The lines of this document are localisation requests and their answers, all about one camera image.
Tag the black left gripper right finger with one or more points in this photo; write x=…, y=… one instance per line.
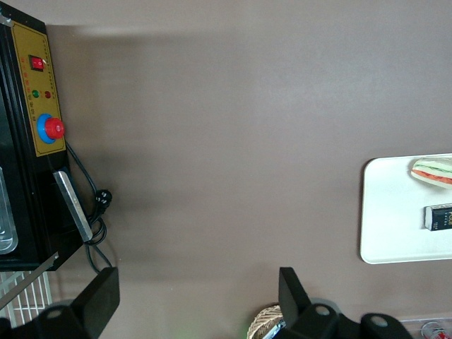
x=291, y=300

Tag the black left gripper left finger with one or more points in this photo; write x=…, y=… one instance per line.
x=100, y=296

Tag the beige plastic tray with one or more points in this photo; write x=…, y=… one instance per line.
x=392, y=226

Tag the black gum box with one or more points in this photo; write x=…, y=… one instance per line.
x=439, y=217

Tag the aluminium foil container stack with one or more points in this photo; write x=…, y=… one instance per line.
x=277, y=328

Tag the wicker basket with foil containers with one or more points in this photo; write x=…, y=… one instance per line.
x=263, y=318

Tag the clear plastic container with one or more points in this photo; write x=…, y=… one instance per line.
x=7, y=229

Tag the black sealing machine yellow panel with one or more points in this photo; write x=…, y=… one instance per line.
x=24, y=197

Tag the clear acrylic bottle rack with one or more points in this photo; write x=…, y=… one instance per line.
x=415, y=323

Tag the red cola bottle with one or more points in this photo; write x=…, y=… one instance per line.
x=434, y=330

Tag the wrapped triangle sandwich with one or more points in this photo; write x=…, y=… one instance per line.
x=432, y=173

